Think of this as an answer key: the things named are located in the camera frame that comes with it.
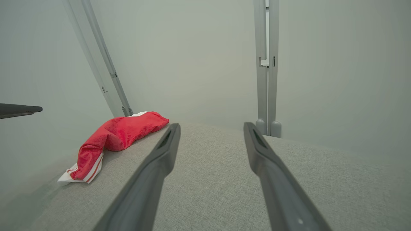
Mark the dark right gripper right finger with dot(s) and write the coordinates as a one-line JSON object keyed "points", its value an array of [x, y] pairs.
{"points": [[282, 199]]}

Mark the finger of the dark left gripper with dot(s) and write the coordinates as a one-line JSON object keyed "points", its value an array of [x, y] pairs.
{"points": [[16, 115], [19, 108]]}

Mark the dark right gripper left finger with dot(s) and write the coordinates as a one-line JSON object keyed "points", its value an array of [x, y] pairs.
{"points": [[144, 192]]}

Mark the red jersey number 23 print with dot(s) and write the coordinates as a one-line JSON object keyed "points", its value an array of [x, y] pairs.
{"points": [[118, 134]]}

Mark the grey metal partition post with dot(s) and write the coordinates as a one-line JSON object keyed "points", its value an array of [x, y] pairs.
{"points": [[261, 96], [109, 64], [273, 96], [98, 64]]}

